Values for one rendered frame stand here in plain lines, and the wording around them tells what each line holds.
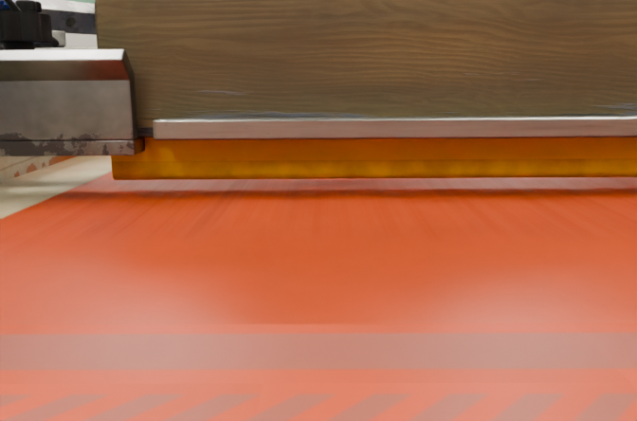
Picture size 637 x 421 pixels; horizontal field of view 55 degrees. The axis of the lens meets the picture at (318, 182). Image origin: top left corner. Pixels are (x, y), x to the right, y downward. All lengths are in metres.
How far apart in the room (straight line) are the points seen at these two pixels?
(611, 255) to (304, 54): 0.17
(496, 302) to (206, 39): 0.21
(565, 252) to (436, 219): 0.06
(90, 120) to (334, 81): 0.12
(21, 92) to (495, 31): 0.24
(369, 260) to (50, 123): 0.19
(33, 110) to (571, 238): 0.26
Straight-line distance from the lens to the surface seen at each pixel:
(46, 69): 0.33
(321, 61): 0.32
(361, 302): 0.17
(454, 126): 0.31
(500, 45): 0.33
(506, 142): 0.34
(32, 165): 0.44
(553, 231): 0.26
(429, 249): 0.22
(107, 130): 0.33
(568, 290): 0.19
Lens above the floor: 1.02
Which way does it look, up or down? 10 degrees down
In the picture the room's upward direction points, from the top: straight up
